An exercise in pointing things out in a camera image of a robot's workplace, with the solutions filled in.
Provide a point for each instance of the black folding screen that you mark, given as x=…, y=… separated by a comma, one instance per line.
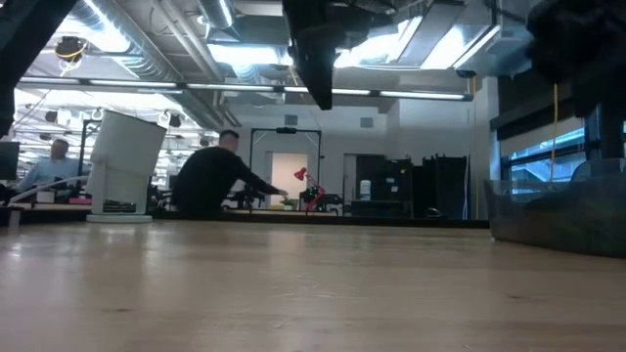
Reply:
x=447, y=186

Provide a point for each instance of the black table frame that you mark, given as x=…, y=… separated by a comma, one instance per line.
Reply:
x=342, y=219

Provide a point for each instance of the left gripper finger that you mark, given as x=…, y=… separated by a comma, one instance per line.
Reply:
x=318, y=68

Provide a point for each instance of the long ceiling light bar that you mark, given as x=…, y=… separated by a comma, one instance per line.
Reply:
x=220, y=87

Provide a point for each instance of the clear plastic bin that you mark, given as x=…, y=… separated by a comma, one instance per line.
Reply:
x=552, y=220

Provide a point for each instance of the person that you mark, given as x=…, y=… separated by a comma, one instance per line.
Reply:
x=210, y=181
x=49, y=171

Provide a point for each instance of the black post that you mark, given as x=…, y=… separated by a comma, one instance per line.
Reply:
x=611, y=137

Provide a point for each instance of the white canister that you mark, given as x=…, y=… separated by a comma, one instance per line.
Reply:
x=366, y=190

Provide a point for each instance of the black gantry frame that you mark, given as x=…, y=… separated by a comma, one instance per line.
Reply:
x=286, y=130

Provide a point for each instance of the red background robot arm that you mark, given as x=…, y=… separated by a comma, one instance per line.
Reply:
x=300, y=173

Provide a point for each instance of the black background robot arm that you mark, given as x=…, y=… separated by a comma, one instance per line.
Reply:
x=244, y=198

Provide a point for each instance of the black cabinet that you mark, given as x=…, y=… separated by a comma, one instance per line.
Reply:
x=386, y=186

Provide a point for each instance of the black monitor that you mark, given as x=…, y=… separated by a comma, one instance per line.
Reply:
x=9, y=161

